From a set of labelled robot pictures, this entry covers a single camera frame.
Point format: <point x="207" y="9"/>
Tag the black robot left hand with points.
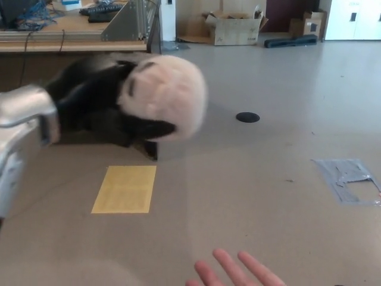
<point x="89" y="95"/>

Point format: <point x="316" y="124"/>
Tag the person's bare hand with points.
<point x="238" y="277"/>

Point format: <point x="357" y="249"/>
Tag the pink plush dumpling with sunglasses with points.
<point x="169" y="95"/>

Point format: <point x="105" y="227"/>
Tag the wooden desk with dark panels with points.
<point x="89" y="47"/>

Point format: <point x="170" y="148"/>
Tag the flat black device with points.
<point x="99" y="18"/>

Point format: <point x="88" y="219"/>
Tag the black keyboard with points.
<point x="101" y="9"/>

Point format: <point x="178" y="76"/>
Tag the white box with marker tag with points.
<point x="71" y="4"/>

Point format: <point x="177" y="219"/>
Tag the yellow paper sheet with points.
<point x="125" y="190"/>

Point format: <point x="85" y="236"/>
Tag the black monitor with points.
<point x="12" y="12"/>

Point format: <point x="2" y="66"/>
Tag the grey tape floor patch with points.
<point x="330" y="172"/>

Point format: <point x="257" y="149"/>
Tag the large open cardboard box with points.
<point x="235" y="32"/>

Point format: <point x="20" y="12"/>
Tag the black round floor cap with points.
<point x="247" y="117"/>

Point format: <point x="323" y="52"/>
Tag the long black foam case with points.
<point x="285" y="41"/>

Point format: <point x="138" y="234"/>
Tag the dark maroon door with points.
<point x="285" y="15"/>

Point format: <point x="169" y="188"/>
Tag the small cardboard box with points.
<point x="306" y="25"/>

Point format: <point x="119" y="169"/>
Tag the white locker cabinet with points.
<point x="357" y="18"/>

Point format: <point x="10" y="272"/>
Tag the aluminium extrusion rail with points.
<point x="47" y="36"/>

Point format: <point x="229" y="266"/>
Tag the grey metal frame bracket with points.
<point x="125" y="26"/>

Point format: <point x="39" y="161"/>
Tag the white wall panel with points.
<point x="168" y="24"/>

